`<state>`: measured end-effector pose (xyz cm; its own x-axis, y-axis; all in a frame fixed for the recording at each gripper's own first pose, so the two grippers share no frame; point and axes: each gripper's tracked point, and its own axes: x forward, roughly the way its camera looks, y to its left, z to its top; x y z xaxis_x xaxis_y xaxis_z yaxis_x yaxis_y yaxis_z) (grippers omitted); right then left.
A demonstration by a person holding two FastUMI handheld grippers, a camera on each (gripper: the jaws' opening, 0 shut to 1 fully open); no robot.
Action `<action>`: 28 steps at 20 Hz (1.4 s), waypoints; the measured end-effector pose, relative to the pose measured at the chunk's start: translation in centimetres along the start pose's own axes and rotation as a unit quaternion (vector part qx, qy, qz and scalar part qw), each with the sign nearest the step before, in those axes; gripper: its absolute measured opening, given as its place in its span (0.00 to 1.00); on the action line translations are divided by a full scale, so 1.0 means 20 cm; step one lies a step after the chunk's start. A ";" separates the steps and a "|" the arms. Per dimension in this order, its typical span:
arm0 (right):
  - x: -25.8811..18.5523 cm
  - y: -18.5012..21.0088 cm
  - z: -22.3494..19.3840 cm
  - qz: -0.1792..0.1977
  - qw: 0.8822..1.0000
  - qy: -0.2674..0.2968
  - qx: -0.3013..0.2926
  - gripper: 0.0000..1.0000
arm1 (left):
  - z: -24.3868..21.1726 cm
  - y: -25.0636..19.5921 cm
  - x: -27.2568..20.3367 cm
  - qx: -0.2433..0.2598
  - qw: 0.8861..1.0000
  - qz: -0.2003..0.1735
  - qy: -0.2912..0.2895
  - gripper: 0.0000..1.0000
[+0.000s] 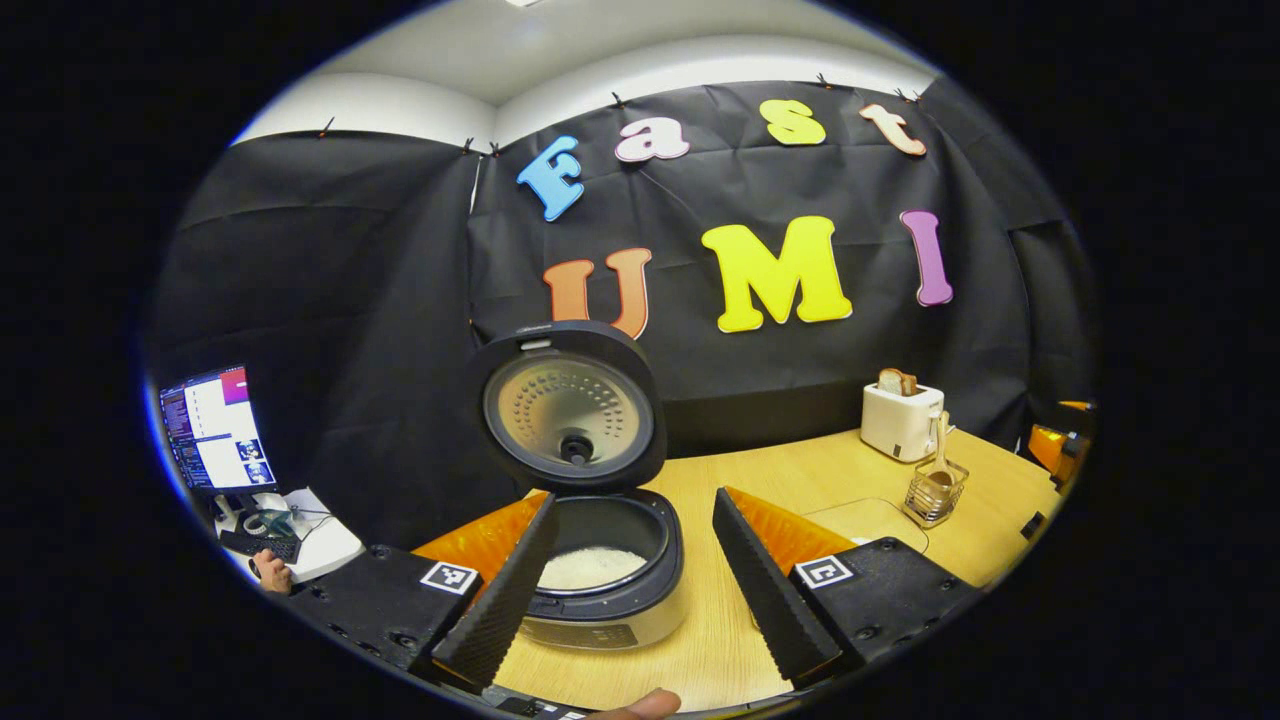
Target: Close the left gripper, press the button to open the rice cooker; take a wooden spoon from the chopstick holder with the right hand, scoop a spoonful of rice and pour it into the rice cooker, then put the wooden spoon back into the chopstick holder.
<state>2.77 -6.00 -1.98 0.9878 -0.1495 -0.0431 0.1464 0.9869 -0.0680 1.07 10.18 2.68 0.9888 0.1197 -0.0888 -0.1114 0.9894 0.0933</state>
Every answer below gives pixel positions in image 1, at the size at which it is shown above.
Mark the wooden spoon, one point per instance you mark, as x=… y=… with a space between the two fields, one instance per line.
x=941 y=440

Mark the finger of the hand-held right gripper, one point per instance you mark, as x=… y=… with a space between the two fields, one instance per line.
x=1048 y=448
x=1078 y=408

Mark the white side desk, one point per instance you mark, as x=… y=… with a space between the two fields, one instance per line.
x=330 y=545

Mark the white rice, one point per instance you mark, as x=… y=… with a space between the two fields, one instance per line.
x=595 y=568

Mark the toasted bread slice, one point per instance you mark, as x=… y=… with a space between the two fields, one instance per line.
x=911 y=383
x=890 y=382

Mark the black keyboard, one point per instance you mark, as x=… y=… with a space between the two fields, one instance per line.
x=265 y=547

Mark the white toaster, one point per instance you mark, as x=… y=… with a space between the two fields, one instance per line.
x=895 y=420

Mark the grey tape roll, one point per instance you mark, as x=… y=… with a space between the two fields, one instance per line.
x=250 y=522

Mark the black table edge bracket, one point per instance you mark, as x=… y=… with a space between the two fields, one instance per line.
x=1034 y=526

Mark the silver black rice cooker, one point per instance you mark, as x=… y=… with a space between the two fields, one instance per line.
x=575 y=410

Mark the black backdrop cloth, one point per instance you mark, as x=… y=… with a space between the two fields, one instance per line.
x=800 y=370

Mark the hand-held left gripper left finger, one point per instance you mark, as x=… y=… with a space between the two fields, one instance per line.
x=510 y=600

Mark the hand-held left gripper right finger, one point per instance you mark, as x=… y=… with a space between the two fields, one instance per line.
x=765 y=600

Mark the computer monitor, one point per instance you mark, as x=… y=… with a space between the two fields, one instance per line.
x=215 y=430

